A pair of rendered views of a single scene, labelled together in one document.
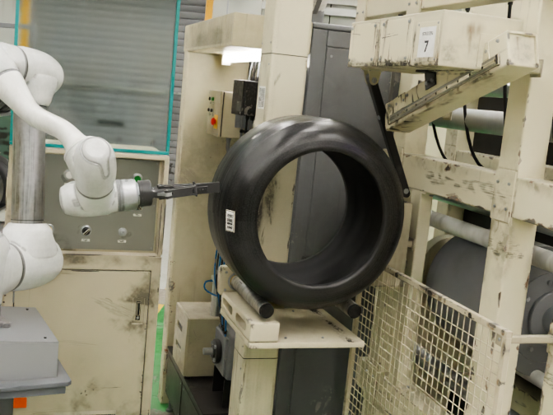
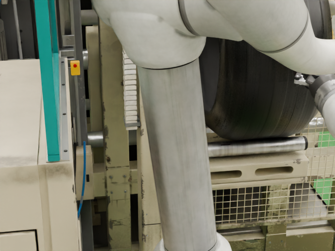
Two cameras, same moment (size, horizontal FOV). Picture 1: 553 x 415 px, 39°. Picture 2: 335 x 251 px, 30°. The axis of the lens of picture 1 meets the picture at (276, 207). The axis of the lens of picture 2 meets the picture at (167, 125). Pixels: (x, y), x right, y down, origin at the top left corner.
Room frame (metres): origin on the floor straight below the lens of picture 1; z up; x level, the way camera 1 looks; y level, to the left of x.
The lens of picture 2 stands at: (2.33, 1.77, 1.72)
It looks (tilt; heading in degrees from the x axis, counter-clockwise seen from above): 24 degrees down; 279
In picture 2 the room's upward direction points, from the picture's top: straight up
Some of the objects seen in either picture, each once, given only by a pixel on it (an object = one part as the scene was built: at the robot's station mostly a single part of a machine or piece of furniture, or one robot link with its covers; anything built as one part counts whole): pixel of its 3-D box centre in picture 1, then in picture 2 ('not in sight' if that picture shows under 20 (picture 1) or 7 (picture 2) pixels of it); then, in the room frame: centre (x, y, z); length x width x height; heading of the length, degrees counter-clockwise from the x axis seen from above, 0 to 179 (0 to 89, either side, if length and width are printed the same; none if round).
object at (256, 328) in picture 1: (248, 314); (247, 166); (2.36, 0.06, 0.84); 0.36 x 0.09 x 0.06; 19
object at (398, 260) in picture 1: (376, 239); not in sight; (2.74, -0.37, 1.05); 0.20 x 0.15 x 0.30; 19
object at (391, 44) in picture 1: (425, 46); not in sight; (2.38, -0.40, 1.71); 0.61 x 0.25 x 0.15; 19
